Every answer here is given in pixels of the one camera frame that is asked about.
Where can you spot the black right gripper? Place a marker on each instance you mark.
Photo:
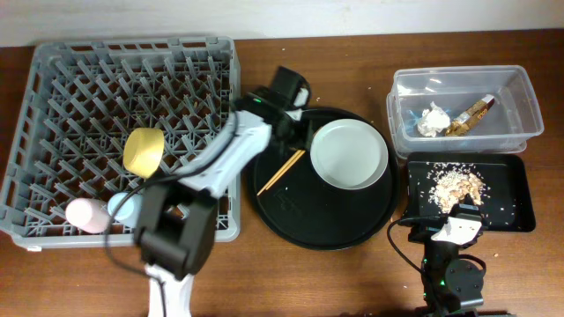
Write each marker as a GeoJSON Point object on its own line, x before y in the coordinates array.
{"type": "Point", "coordinates": [466, 200]}

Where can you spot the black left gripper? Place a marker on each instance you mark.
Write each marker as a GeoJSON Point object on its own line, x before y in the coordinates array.
{"type": "Point", "coordinates": [300, 134]}

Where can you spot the food scraps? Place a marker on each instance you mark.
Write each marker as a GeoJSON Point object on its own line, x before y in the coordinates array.
{"type": "Point", "coordinates": [451, 182]}

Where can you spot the white round plate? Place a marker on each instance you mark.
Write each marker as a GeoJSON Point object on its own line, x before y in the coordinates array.
{"type": "Point", "coordinates": [349, 154]}

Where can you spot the yellow bowl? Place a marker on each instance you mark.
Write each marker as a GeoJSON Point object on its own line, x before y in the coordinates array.
{"type": "Point", "coordinates": [143, 151]}

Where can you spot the light blue plastic cup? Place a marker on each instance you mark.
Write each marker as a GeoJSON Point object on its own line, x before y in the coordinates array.
{"type": "Point", "coordinates": [129, 212]}

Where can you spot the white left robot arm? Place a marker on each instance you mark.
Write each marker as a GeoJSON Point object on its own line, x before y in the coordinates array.
{"type": "Point", "coordinates": [175, 230]}

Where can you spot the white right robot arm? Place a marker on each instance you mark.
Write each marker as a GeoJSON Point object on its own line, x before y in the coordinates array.
{"type": "Point", "coordinates": [452, 280]}

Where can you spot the clear plastic waste bin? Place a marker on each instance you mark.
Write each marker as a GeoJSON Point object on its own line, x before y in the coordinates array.
{"type": "Point", "coordinates": [501, 95]}

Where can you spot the grey plastic dishwasher rack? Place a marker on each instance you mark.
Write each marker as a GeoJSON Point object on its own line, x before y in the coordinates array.
{"type": "Point", "coordinates": [82, 99]}

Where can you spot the wooden chopstick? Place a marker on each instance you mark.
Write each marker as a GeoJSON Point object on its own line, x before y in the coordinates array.
{"type": "Point", "coordinates": [286, 169]}
{"type": "Point", "coordinates": [282, 171]}

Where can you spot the black rectangular tray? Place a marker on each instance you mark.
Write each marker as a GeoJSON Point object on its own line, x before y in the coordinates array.
{"type": "Point", "coordinates": [505, 195]}

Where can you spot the round black tray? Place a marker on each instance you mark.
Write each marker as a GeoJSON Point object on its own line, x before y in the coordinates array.
{"type": "Point", "coordinates": [307, 211]}

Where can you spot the brown Nescafe sachet wrapper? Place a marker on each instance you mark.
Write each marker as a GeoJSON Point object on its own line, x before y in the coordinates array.
{"type": "Point", "coordinates": [468, 119]}

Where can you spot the crumpled white tissue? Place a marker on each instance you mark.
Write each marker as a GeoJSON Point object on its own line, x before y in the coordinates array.
{"type": "Point", "coordinates": [433, 121]}

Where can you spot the pink plastic cup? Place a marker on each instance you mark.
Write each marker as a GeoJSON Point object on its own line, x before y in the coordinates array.
{"type": "Point", "coordinates": [89, 215]}

